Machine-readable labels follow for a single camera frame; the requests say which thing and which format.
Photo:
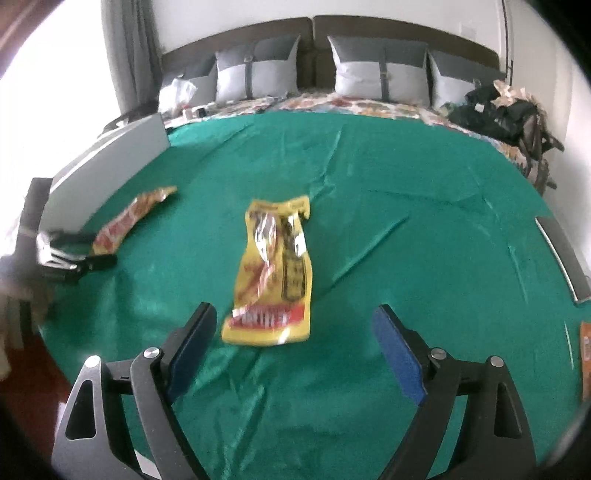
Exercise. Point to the black smartphone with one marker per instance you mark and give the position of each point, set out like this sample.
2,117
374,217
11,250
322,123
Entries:
565,258

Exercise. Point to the yellow snack packet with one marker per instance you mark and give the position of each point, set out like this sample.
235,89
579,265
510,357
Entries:
272,286

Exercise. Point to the white cardboard box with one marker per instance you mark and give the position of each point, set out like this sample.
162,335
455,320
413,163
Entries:
106,157

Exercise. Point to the floral bedspread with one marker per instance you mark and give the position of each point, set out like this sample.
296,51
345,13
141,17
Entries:
369,106

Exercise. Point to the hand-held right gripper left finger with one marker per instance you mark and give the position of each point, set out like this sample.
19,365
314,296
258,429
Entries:
194,350

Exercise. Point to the small white bottle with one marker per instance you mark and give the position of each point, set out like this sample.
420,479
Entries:
188,112

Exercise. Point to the green blanket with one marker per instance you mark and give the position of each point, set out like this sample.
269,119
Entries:
369,254

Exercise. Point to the beige patterned cloth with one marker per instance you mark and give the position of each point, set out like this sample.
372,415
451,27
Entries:
508,92

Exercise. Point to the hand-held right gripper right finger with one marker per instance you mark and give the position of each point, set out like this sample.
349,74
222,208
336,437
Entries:
399,353

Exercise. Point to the grey two-tone pillow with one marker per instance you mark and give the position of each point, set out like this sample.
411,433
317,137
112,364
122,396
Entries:
452,83
369,74
205,85
258,74

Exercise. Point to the black backpack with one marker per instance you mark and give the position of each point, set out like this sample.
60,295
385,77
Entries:
521,120

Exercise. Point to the brown headboard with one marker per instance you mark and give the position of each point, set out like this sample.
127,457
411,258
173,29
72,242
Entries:
369,27

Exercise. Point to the clear plastic bag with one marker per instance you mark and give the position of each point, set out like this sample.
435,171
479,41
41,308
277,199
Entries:
178,94

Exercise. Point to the red orange snack packet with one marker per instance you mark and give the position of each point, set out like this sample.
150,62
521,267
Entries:
134,214

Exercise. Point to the grey curtain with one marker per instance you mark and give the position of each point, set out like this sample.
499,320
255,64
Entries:
134,55

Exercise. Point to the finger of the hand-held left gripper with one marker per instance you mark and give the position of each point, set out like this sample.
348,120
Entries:
69,239
78,267

